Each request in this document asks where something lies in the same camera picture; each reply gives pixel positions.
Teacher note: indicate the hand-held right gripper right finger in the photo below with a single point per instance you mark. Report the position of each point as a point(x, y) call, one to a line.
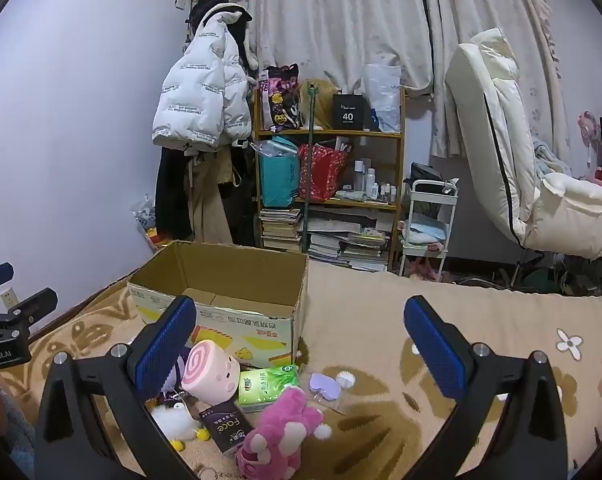
point(433, 352)

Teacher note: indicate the wide stack of books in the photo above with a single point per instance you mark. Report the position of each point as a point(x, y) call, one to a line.
point(351, 250)

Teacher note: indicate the clear plastic bag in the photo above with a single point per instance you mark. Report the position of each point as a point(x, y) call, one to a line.
point(383, 95)

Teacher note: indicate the beige printed blanket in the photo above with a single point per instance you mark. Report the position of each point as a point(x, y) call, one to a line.
point(381, 310)

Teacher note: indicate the wooden shelf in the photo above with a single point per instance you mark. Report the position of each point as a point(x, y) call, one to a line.
point(331, 133)

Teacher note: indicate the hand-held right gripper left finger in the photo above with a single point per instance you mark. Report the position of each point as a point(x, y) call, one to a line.
point(163, 347)

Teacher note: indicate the black tissue pack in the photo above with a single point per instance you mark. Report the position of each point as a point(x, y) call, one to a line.
point(226, 427)

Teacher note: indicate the pink swirl roll plush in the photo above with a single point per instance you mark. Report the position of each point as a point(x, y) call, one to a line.
point(211, 375)

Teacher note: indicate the purple snack bag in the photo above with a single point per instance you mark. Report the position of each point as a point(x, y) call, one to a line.
point(278, 100)

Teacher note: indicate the row of cosmetic bottles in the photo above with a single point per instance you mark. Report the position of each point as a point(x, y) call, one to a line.
point(368, 177)

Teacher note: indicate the small stack of books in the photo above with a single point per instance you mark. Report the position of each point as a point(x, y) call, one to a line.
point(281, 230)

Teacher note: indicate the black box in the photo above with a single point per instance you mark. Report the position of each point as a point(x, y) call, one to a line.
point(348, 112)

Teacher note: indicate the black hanging garment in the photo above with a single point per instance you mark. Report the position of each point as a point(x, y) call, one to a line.
point(211, 0)

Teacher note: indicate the packaged purple eye mask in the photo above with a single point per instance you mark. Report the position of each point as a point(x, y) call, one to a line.
point(323, 385)

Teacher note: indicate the printed cardboard box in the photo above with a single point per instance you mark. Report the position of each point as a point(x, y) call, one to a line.
point(261, 280)

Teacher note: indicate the beige coat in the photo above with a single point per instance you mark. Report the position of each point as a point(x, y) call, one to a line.
point(208, 200)

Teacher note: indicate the metal keyring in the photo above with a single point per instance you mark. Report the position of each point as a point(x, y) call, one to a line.
point(216, 474)

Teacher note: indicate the light blue cloth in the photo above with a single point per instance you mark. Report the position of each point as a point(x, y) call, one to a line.
point(426, 234)

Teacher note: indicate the white puffer jacket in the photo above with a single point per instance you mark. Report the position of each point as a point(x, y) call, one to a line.
point(196, 90)

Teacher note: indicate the white trolley cart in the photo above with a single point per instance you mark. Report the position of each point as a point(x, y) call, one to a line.
point(450, 220)

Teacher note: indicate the red patterned bag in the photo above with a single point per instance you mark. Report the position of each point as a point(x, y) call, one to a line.
point(323, 172)

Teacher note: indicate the white patterned curtain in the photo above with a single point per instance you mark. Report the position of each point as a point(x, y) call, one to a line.
point(341, 20)

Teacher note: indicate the bag of colourful items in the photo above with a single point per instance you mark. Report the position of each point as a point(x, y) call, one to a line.
point(148, 220)

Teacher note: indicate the blonde wig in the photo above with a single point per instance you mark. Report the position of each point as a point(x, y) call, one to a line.
point(323, 110)

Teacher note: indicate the black bag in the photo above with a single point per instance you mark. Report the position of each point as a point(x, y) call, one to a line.
point(426, 175)

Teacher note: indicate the pink bear plush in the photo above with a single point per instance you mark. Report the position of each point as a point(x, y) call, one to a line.
point(281, 425)

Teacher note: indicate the black coat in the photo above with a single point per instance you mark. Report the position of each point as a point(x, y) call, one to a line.
point(168, 195)

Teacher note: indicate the white fluffy duck plush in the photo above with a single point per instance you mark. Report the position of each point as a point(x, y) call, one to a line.
point(173, 422)

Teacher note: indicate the teal bag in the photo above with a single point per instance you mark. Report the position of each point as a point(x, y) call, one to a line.
point(278, 175)

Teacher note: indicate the green pole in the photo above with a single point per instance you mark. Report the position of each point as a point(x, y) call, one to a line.
point(308, 185)

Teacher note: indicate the white wall socket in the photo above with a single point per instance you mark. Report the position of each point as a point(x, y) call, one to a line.
point(10, 297)

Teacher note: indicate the pink fan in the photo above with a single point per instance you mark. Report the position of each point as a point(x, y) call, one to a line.
point(588, 127)

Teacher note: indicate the white recliner chair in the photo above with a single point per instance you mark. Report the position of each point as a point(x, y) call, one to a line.
point(481, 125)

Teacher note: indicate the green tissue pack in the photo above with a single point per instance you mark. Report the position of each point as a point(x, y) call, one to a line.
point(266, 385)

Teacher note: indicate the grey blue throw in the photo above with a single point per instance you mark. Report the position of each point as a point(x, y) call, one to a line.
point(551, 157)

